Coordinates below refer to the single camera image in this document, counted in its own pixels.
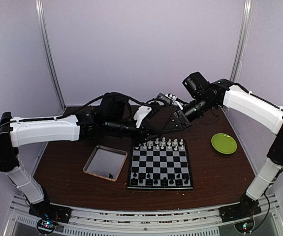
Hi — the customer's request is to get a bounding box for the black and grey chessboard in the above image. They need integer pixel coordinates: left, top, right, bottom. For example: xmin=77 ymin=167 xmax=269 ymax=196
xmin=127 ymin=140 xmax=194 ymax=190

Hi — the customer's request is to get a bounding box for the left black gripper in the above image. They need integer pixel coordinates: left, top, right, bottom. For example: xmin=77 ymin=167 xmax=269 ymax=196
xmin=105 ymin=117 xmax=162 ymax=148

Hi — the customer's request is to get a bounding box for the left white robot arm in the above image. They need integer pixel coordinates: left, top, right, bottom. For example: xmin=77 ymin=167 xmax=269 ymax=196
xmin=0 ymin=141 xmax=126 ymax=209

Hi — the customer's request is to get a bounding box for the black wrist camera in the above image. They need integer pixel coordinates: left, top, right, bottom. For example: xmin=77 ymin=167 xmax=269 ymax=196
xmin=99 ymin=93 xmax=132 ymax=120
xmin=182 ymin=72 xmax=210 ymax=99

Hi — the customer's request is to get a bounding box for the right aluminium frame post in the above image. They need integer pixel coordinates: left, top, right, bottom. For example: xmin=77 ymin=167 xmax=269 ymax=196
xmin=225 ymin=0 xmax=253 ymax=82

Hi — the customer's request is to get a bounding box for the aluminium front rail frame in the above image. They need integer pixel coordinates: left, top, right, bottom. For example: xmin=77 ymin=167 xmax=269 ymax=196
xmin=3 ymin=193 xmax=283 ymax=236

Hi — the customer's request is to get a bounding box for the wooden tray with mirror base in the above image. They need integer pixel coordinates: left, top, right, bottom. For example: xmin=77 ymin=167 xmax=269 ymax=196
xmin=83 ymin=145 xmax=128 ymax=182

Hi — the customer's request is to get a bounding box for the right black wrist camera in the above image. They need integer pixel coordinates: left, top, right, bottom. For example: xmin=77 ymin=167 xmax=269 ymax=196
xmin=182 ymin=72 xmax=210 ymax=99

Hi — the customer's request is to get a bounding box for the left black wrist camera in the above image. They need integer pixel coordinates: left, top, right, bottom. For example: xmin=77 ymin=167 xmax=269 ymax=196
xmin=99 ymin=93 xmax=132 ymax=120

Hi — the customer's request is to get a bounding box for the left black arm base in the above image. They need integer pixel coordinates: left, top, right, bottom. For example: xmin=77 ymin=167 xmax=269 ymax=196
xmin=29 ymin=205 xmax=72 ymax=235

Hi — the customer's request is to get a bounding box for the green plate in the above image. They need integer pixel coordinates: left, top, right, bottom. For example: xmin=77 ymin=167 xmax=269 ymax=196
xmin=211 ymin=133 xmax=237 ymax=155

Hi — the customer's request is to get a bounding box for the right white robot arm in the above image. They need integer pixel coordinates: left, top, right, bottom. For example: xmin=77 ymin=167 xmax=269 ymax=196
xmin=162 ymin=78 xmax=283 ymax=217

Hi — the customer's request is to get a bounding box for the white king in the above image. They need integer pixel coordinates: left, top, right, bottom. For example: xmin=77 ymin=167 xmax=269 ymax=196
xmin=161 ymin=137 xmax=166 ymax=145

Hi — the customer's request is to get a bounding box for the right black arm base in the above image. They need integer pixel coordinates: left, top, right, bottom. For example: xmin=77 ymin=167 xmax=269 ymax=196
xmin=219 ymin=203 xmax=262 ymax=234

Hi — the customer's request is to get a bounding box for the black king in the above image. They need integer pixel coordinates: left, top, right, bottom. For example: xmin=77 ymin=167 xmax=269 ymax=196
xmin=161 ymin=177 xmax=168 ymax=186

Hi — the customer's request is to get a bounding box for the left aluminium frame post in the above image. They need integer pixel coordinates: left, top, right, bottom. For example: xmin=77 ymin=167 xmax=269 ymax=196
xmin=35 ymin=0 xmax=66 ymax=110

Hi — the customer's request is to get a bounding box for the aluminium frame post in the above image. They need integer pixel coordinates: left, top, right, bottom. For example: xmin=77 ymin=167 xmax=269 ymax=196
xmin=35 ymin=0 xmax=66 ymax=110
xmin=225 ymin=0 xmax=253 ymax=82

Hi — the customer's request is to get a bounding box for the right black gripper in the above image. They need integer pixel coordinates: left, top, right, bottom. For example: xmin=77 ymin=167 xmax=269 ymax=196
xmin=160 ymin=94 xmax=216 ymax=134

